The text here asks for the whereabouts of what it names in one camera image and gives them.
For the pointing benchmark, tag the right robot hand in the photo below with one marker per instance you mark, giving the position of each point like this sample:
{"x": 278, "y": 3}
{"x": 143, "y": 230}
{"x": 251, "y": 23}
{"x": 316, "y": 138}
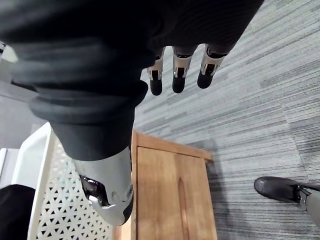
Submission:
{"x": 82, "y": 75}

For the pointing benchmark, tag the white perforated laundry basket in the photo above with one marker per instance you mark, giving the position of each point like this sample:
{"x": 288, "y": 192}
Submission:
{"x": 62, "y": 200}

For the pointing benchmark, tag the black cloth in basket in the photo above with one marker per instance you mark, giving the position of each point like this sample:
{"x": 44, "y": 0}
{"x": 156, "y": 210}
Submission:
{"x": 15, "y": 212}

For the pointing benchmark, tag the wooden bedside cabinet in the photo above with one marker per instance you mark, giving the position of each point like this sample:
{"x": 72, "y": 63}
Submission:
{"x": 170, "y": 192}

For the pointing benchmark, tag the dark robot foot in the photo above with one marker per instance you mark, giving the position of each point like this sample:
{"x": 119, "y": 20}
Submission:
{"x": 277, "y": 190}

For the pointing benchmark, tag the silver robot leg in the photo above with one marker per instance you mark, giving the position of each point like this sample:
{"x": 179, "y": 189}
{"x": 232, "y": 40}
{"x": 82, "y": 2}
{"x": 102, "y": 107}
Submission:
{"x": 312, "y": 207}

